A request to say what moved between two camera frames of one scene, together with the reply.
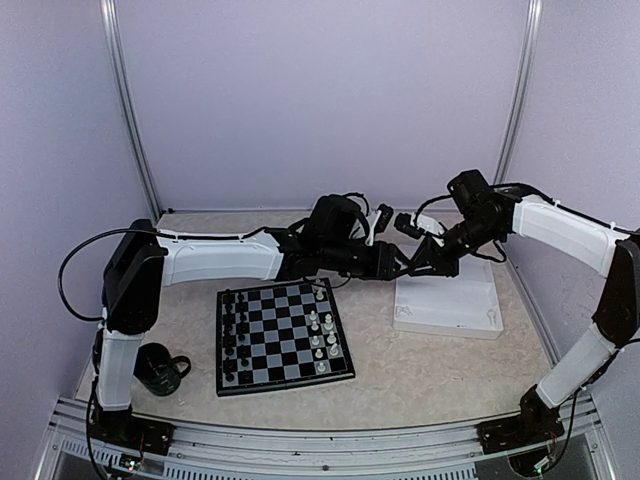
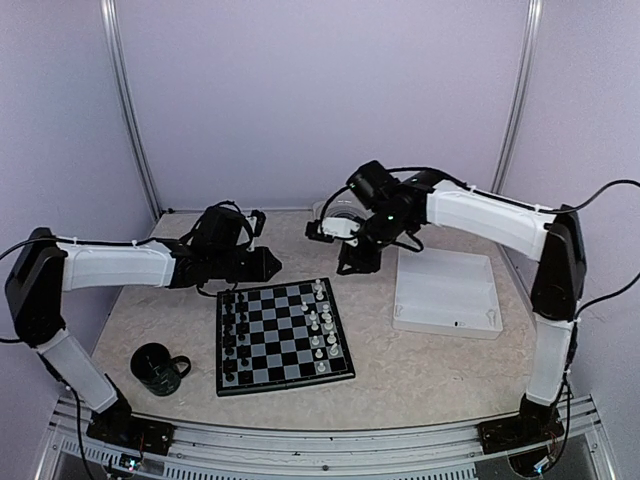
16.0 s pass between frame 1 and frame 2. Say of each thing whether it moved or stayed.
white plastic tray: stayed
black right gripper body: moved
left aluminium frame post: stayed
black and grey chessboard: stayed
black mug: stayed
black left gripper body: moved
